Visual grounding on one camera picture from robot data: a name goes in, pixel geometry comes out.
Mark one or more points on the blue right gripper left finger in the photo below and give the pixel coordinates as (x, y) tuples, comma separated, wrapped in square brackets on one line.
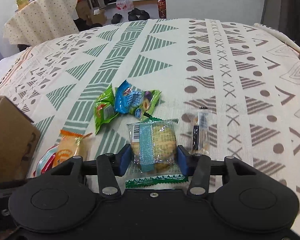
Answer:
[(124, 157)]

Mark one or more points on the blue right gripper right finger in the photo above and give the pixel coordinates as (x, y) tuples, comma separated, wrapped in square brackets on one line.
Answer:
[(185, 161)]

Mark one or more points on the dark clear snack bar packet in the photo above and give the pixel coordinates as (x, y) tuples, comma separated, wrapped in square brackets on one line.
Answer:
[(200, 132)]

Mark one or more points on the round cookie clear packet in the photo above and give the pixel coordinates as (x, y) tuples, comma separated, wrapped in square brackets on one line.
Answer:
[(154, 144)]

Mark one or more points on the orange biscuit packet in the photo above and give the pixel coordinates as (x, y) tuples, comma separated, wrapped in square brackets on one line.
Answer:
[(71, 144)]

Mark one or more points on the green snack packet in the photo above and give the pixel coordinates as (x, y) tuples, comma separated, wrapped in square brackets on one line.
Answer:
[(103, 108)]

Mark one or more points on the blue green candy packet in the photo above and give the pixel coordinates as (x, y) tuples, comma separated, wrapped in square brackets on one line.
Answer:
[(139, 103)]

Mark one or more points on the brown cardboard box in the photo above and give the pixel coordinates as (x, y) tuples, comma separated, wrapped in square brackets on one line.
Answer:
[(18, 141)]

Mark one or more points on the black slippers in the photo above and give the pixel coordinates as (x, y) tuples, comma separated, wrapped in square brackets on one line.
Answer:
[(133, 15)]

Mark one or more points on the red drink bottle on floor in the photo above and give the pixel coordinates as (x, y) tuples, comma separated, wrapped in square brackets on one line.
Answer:
[(162, 8)]

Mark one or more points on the round table with dotted cloth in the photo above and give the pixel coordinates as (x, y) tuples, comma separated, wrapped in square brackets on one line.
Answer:
[(41, 21)]

